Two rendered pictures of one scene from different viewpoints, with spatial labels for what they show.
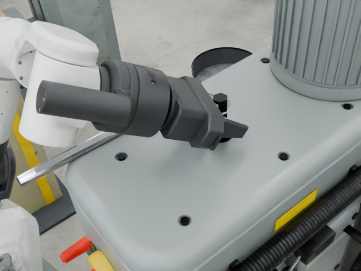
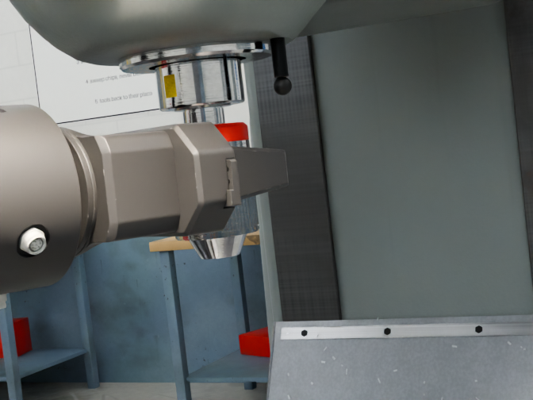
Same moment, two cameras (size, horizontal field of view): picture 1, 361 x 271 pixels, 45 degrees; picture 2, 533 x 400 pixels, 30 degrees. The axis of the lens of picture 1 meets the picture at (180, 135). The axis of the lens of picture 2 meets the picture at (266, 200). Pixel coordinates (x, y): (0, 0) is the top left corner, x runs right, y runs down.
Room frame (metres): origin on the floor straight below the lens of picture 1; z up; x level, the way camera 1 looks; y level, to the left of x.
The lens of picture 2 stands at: (-0.04, 0.18, 1.25)
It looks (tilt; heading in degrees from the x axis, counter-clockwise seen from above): 3 degrees down; 331
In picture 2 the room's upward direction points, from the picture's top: 7 degrees counter-clockwise
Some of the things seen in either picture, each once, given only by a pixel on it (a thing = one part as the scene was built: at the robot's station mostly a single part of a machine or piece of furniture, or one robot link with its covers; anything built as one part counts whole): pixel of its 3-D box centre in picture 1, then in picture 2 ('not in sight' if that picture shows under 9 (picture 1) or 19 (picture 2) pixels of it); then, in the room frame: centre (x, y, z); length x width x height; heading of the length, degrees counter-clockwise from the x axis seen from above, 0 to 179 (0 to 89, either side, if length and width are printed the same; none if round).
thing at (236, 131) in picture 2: not in sight; (205, 135); (0.46, -0.06, 1.26); 0.05 x 0.05 x 0.01
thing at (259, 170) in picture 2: not in sight; (245, 172); (0.43, -0.06, 1.24); 0.06 x 0.02 x 0.03; 103
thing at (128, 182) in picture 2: not in sight; (67, 196); (0.44, 0.03, 1.24); 0.13 x 0.12 x 0.10; 13
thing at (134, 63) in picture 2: not in sight; (196, 55); (0.46, -0.06, 1.31); 0.09 x 0.09 x 0.01
